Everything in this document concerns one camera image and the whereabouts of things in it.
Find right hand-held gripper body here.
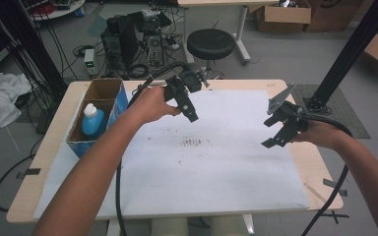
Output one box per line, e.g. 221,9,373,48
266,82,310,133

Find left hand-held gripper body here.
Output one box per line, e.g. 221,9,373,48
163,65,211,103

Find blue cardboard box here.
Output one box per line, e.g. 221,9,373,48
66,78,130,159

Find blue bottle with white cap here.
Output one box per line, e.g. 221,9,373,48
81,102,105,139

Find person's left hand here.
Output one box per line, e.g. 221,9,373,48
124,86,182,126

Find person's right hand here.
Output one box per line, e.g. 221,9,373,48
290,119,345,151

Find black round stool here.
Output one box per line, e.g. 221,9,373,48
186,28,236,81

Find grey computer tower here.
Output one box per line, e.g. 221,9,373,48
143,32,166,68

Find grey tape strip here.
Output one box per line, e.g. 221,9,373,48
322,178,348,198
16,167,42,180

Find white paper sheet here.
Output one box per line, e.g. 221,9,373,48
32,88,310,220

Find black computer tower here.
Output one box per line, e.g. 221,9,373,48
99,14,140,72

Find black tape cross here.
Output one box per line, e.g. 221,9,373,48
320,210,350,225

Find black metal stand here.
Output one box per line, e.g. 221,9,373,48
303,0,378,113

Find white power supply unit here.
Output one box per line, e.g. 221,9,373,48
84,48,97,77

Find round white table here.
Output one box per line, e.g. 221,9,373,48
19,0,87,22

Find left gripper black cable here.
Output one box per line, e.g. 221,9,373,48
114,60,191,236

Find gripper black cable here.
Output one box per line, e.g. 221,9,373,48
300,112,354,236
114,60,191,236

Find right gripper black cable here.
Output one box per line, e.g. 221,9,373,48
300,112,354,236

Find black stand with cables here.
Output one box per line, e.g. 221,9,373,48
0,0,69,99

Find black floor cable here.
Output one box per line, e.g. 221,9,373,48
0,152,36,212

